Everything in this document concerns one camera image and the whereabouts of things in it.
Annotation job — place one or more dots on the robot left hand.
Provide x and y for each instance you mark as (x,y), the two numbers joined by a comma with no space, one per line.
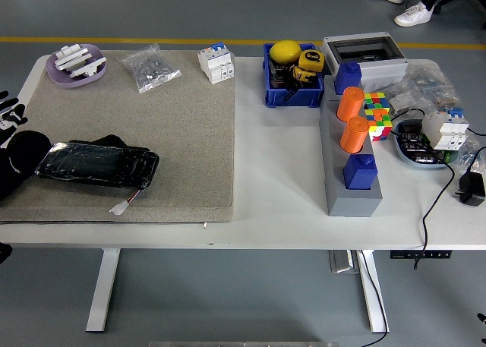
(9,115)

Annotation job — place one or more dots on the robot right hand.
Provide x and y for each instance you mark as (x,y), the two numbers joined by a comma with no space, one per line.
(483,318)

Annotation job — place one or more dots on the black rag white print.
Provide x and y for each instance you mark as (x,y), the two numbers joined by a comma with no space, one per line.
(19,157)

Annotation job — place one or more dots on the black display panel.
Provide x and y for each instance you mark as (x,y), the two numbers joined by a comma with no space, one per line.
(98,164)

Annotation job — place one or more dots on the black table control panel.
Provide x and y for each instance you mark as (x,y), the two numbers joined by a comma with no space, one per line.
(402,254)

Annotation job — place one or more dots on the purple oval tray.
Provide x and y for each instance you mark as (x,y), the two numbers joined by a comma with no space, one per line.
(60,79)

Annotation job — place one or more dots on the white table leg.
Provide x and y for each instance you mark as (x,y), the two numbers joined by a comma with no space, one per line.
(102,294)
(370,305)

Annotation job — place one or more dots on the black power adapter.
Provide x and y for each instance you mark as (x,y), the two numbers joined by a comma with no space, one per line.
(472,189)

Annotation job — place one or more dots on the clear bag of screws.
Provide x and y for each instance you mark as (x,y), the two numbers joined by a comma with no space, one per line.
(150,68)

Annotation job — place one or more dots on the grey metal box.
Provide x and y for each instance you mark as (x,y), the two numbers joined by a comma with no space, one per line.
(341,263)

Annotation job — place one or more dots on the pale blue bowl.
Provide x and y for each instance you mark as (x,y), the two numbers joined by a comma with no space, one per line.
(414,164)

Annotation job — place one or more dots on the clear bag of parts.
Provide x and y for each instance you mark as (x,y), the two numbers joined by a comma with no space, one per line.
(471,149)
(421,85)

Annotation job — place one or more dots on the grey peg base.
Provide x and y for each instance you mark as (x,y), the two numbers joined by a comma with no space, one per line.
(353,202)

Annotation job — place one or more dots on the grey-brown mat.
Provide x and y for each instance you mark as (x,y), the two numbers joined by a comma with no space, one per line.
(190,115)

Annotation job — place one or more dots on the blue block peg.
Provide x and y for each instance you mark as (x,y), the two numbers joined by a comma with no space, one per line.
(347,79)
(358,174)

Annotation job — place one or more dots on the white circuit breaker blue toggles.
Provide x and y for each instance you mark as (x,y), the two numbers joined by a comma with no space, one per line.
(444,130)
(216,66)

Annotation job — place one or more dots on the dark electronic components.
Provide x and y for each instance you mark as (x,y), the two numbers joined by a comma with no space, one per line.
(412,138)

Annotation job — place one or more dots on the multicoloured puzzle cube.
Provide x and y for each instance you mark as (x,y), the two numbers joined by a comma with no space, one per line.
(379,127)

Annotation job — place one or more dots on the orange cylinder peg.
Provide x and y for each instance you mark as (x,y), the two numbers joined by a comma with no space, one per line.
(349,104)
(353,136)

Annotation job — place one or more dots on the dark module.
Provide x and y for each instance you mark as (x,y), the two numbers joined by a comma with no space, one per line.
(279,82)

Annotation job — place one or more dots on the yellow round dome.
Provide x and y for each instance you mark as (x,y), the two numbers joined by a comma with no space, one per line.
(284,52)

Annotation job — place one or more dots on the blue plastic bin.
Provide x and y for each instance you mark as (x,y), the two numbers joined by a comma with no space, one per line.
(292,98)

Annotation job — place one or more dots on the white plastic bracket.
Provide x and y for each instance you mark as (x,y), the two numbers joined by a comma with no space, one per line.
(68,51)
(74,59)
(87,67)

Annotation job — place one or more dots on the grey enclosure box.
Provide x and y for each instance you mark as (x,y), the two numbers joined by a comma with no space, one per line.
(383,71)

